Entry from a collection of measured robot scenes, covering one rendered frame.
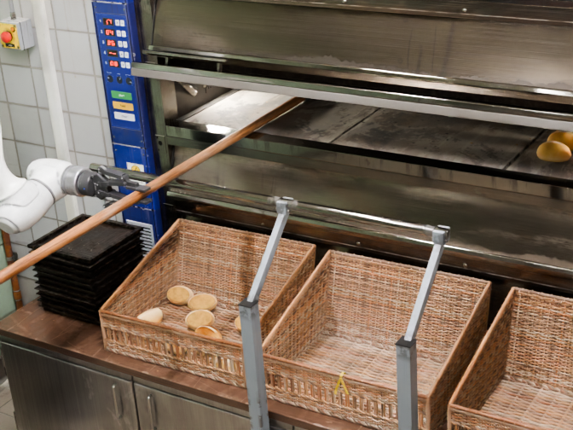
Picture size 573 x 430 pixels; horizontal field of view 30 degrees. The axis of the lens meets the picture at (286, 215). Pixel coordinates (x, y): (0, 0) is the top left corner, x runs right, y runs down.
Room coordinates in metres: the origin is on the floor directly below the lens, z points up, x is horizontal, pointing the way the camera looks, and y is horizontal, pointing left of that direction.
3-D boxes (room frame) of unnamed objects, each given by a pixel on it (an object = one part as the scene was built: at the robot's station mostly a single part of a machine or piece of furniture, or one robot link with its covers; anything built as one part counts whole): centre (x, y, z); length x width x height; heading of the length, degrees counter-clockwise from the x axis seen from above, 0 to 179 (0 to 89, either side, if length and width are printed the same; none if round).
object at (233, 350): (3.06, 0.27, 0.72); 0.56 x 0.49 x 0.28; 58
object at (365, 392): (2.73, -0.24, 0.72); 0.56 x 0.49 x 0.28; 58
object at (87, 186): (2.92, 0.55, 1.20); 0.09 x 0.07 x 0.08; 56
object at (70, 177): (2.96, 0.61, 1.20); 0.09 x 0.06 x 0.09; 146
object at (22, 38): (3.75, 0.91, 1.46); 0.10 x 0.07 x 0.10; 57
